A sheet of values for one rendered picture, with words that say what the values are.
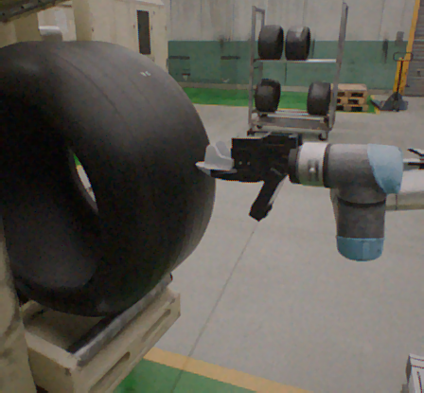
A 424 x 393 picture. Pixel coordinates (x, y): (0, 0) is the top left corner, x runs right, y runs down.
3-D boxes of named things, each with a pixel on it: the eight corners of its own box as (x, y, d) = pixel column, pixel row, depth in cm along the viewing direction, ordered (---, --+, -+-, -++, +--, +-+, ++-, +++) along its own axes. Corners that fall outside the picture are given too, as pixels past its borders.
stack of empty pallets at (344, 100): (367, 112, 821) (371, 90, 805) (324, 109, 849) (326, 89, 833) (366, 102, 933) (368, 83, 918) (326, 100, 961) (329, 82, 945)
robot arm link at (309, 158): (331, 180, 68) (320, 195, 62) (306, 178, 70) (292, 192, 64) (332, 138, 66) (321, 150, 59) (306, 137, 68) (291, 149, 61)
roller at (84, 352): (70, 382, 75) (70, 366, 73) (54, 370, 76) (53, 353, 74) (172, 285, 103) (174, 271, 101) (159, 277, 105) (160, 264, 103)
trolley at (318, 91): (329, 142, 582) (345, 2, 515) (244, 135, 627) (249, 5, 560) (333, 133, 637) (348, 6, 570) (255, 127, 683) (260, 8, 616)
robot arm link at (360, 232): (376, 234, 72) (378, 178, 69) (389, 266, 62) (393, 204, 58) (331, 233, 74) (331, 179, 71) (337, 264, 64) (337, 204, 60)
